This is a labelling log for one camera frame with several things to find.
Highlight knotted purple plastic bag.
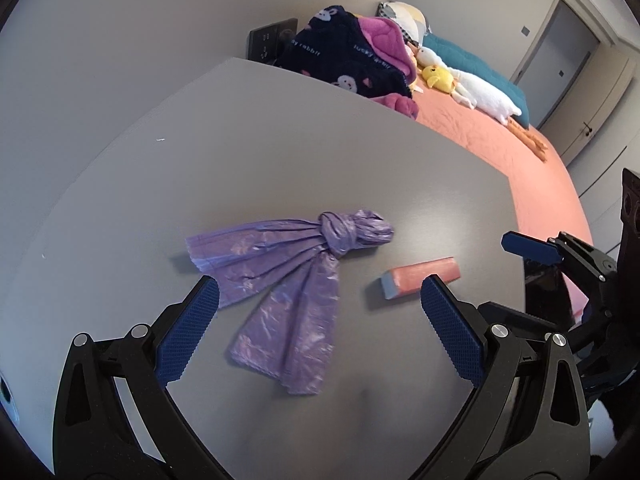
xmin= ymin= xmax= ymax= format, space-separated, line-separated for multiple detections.
xmin=185 ymin=207 xmax=396 ymax=397

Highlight bed with orange sheet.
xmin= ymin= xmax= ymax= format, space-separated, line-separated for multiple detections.
xmin=412 ymin=80 xmax=596 ymax=321

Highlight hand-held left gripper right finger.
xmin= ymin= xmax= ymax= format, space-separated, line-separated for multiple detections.
xmin=407 ymin=275 xmax=593 ymax=480

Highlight pink rectangular block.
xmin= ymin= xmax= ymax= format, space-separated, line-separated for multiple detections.
xmin=377 ymin=256 xmax=462 ymax=302

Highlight white wardrobe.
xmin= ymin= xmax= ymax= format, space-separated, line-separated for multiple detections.
xmin=537 ymin=52 xmax=640 ymax=196

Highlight navy rabbit print pajamas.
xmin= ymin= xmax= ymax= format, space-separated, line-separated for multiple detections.
xmin=275 ymin=5 xmax=421 ymax=120

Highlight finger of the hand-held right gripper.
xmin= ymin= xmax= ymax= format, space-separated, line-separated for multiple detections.
xmin=501 ymin=231 xmax=619 ymax=283

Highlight white goose plush toy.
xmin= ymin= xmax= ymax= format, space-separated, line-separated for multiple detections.
xmin=407 ymin=46 xmax=550 ymax=162

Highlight teal pillow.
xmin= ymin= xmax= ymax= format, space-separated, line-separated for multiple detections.
xmin=422 ymin=32 xmax=531 ymax=128

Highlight grey room door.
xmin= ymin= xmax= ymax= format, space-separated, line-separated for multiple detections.
xmin=510 ymin=0 xmax=601 ymax=131

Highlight patchwork pillow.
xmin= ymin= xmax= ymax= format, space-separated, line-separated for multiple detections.
xmin=376 ymin=1 xmax=431 ymax=46

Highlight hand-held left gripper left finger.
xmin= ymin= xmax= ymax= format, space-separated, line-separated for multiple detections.
xmin=52 ymin=275 xmax=236 ymax=480

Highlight yellow duck plush toy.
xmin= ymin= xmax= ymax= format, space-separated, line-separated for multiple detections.
xmin=422 ymin=65 xmax=457 ymax=95

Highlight black wall socket panel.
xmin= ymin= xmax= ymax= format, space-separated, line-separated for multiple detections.
xmin=248 ymin=17 xmax=299 ymax=63

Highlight pink fleece garment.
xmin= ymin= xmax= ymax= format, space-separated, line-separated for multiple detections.
xmin=356 ymin=16 xmax=418 ymax=86

